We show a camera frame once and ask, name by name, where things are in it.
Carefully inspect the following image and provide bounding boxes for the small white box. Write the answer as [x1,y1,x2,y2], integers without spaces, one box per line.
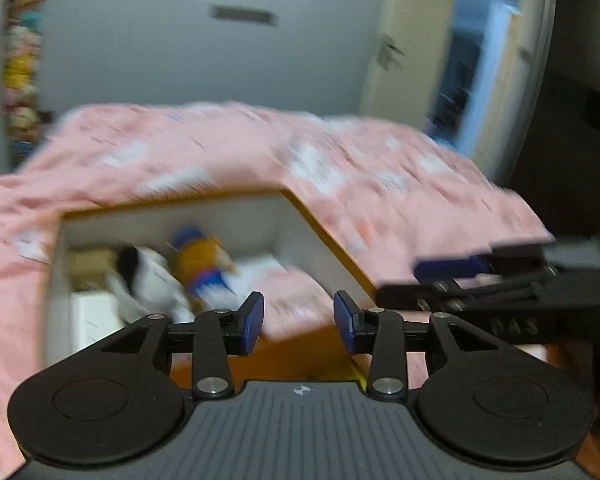
[70,290,124,352]

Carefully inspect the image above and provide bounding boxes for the small gold box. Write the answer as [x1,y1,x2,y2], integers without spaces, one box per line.
[68,247,117,292]

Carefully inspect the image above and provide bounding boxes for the person's right hand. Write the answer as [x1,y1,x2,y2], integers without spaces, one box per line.
[545,341,600,437]

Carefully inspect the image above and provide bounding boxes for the brown duck plush toy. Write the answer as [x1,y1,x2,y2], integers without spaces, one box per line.
[171,226,242,312]

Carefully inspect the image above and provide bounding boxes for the pink card holder wallet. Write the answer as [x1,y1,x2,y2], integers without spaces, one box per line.
[258,268,334,341]

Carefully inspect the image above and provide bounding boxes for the white striped plush toy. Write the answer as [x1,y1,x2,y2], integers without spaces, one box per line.
[105,246,195,324]

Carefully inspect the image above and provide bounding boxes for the pink printed duvet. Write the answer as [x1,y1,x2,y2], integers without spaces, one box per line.
[0,103,548,479]

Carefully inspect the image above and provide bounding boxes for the orange cardboard box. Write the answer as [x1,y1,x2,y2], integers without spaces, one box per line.
[43,188,376,382]

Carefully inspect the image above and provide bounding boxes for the cream door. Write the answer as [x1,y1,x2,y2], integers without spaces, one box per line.
[358,0,455,130]

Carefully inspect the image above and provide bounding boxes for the pile of plush toys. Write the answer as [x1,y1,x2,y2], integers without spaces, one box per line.
[2,0,45,167]

